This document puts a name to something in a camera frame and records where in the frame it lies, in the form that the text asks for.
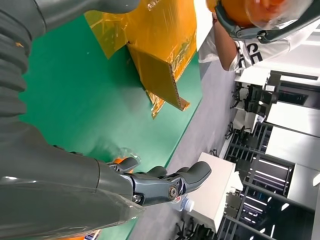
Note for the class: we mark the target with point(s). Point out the black framed glass partition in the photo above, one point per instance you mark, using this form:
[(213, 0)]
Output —
[(269, 185)]

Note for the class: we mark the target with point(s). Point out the person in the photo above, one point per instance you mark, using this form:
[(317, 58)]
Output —
[(250, 54)]

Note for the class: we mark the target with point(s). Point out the yellow taped cardboard sheet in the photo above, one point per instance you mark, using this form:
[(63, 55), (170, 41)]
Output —
[(155, 36)]

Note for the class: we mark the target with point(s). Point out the white desk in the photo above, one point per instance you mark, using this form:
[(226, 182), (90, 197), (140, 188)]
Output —
[(202, 23)]

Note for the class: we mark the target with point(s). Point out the clear water bottle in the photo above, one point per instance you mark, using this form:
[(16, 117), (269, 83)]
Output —
[(186, 204)]

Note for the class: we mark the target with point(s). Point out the green table mat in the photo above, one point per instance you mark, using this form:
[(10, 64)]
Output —
[(75, 99)]

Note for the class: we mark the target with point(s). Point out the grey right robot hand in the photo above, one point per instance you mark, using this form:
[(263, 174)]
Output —
[(50, 185)]

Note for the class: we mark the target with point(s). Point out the white cabinet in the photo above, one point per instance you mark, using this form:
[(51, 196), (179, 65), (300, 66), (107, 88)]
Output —
[(212, 188)]

